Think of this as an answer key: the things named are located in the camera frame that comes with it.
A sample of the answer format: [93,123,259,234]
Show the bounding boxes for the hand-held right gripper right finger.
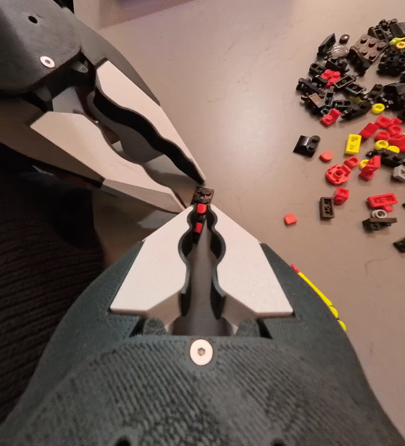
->
[206,205,294,334]

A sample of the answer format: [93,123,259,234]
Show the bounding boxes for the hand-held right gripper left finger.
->
[109,205,194,332]

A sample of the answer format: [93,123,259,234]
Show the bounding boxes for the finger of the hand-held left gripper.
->
[29,85,186,214]
[86,59,207,185]

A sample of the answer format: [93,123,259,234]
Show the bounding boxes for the black red lego wedge assembly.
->
[190,186,215,244]

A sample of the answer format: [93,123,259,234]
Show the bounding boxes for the red round lego plate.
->
[325,164,352,185]

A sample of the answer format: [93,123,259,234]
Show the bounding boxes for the black lego slope brick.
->
[293,135,321,157]

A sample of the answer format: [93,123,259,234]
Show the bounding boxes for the pile of loose lego pieces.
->
[284,16,405,253]

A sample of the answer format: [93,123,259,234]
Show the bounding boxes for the black knit sweater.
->
[0,139,105,446]

